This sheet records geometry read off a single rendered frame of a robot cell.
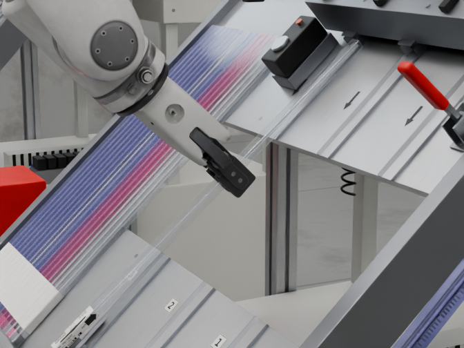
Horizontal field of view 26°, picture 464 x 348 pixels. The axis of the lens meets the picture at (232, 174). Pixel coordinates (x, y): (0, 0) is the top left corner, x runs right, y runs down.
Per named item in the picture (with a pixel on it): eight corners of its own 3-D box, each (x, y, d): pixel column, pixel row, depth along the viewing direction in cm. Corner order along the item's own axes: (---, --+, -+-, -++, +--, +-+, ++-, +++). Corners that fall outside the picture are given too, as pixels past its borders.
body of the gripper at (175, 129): (175, 62, 101) (244, 131, 107) (139, 45, 110) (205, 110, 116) (125, 117, 101) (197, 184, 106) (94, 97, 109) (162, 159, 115)
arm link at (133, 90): (162, 44, 101) (181, 63, 102) (132, 31, 108) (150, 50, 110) (106, 106, 100) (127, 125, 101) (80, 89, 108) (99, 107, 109)
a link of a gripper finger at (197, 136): (226, 151, 103) (235, 166, 109) (172, 107, 106) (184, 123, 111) (218, 159, 103) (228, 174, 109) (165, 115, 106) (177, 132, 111)
